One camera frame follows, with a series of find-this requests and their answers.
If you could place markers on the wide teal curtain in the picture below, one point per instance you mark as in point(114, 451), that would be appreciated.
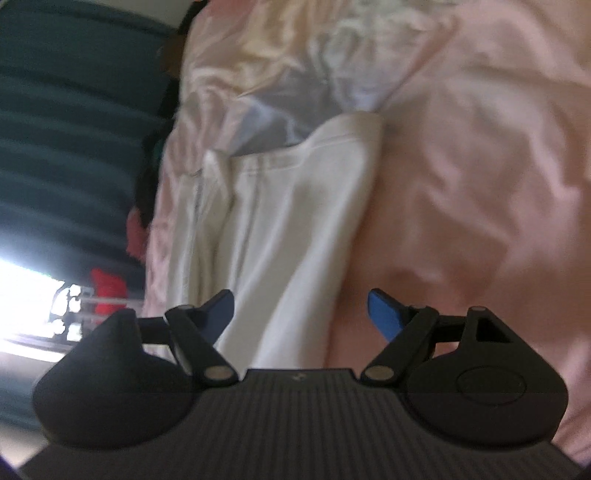
point(69, 115)

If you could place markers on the cream white sweatpants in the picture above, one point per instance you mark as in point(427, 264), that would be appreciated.
point(286, 230)

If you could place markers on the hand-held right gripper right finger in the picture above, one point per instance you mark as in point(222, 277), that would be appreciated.
point(384, 314)

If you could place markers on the pink clothes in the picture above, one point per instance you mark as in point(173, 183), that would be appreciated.
point(137, 235)

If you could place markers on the pink bed sheet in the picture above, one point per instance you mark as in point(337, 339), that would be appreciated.
point(461, 184)

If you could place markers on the dark framed window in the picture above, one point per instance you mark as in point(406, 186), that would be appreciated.
point(23, 295)

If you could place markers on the red garment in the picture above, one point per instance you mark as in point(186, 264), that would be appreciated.
point(108, 288)

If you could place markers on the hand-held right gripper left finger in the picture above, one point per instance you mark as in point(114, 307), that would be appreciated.
point(220, 310)

